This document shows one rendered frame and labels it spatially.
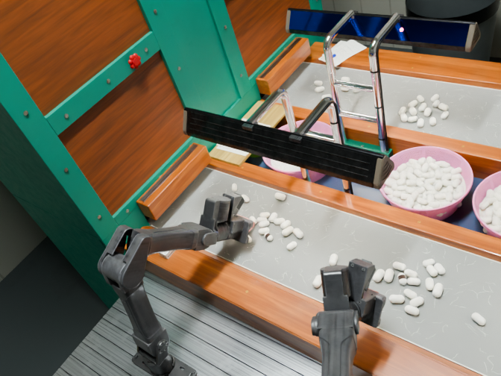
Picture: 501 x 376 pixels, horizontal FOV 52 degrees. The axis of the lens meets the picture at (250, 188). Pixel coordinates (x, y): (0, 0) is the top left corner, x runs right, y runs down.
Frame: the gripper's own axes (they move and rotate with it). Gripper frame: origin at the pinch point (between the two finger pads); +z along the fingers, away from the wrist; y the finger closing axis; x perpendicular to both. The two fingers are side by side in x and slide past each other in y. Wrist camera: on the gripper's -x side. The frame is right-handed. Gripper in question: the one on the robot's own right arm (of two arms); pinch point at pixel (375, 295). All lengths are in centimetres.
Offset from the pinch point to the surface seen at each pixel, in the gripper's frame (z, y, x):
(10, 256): 33, 216, 73
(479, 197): 42.5, -7.4, -22.0
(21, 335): 18, 173, 96
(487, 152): 54, -4, -34
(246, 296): -2.2, 33.8, 13.5
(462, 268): 24.7, -11.7, -5.8
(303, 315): -0.5, 16.6, 12.2
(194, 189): 21, 79, -3
